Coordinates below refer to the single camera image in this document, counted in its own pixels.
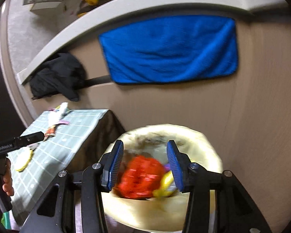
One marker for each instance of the grey countertop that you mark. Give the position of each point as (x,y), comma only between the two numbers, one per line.
(119,8)

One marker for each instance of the pink purple sponge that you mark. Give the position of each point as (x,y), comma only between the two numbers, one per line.
(167,167)

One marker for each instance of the yellow mesh pad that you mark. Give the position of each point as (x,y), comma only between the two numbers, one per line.
(23,160)

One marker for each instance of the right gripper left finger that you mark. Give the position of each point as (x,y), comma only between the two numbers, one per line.
(111,164)

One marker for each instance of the red wrapper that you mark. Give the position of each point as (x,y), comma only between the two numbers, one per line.
(141,177)

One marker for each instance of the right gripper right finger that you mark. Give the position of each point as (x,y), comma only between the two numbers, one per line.
(179,163)

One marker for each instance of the person's left hand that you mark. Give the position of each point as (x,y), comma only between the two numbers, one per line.
(7,180)

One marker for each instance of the yellow snack wrapper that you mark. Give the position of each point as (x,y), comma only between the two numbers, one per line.
(167,186)

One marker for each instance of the black jacket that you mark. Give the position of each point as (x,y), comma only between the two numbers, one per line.
(61,75)

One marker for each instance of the blue towel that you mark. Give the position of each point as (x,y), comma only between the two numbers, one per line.
(171,49)

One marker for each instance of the pink candy wrapper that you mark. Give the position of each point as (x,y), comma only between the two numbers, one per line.
(56,118)

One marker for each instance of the green grid tablecloth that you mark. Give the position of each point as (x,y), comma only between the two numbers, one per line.
(48,159)

